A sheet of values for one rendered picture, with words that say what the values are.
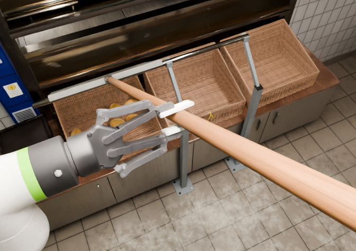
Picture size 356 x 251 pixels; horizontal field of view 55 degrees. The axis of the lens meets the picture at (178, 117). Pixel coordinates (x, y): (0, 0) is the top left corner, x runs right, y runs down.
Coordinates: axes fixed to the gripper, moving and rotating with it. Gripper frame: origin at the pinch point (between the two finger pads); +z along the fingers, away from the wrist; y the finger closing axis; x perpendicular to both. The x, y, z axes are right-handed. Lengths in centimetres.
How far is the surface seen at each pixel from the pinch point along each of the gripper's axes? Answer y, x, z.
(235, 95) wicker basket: 44, -145, 85
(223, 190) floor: 117, -162, 64
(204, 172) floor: 104, -177, 58
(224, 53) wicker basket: 16, -158, 91
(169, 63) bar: 5, -114, 36
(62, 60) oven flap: -13, -153, -14
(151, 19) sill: -20, -144, 43
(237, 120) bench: 60, -140, 79
